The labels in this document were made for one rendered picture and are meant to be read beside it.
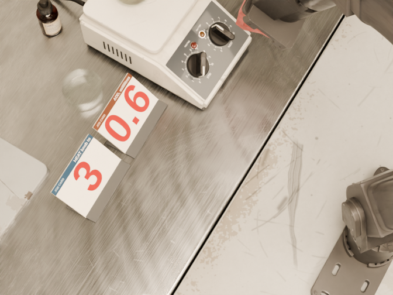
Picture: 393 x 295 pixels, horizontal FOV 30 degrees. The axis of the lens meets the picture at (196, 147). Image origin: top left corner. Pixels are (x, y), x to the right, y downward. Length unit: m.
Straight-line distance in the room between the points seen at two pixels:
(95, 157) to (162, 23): 0.19
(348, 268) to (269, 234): 0.11
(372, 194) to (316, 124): 0.23
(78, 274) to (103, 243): 0.05
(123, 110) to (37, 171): 0.14
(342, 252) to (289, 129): 0.18
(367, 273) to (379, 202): 0.17
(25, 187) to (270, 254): 0.33
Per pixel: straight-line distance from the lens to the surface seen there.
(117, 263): 0.94
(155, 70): 0.97
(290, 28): 0.85
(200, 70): 0.96
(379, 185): 0.80
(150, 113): 1.00
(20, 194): 0.97
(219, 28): 0.98
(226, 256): 0.94
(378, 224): 0.82
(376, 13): 0.66
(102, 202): 0.96
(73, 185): 0.94
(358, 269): 0.95
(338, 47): 1.07
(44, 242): 0.96
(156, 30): 0.96
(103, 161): 0.96
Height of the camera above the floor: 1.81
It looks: 68 degrees down
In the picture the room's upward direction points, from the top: 3 degrees clockwise
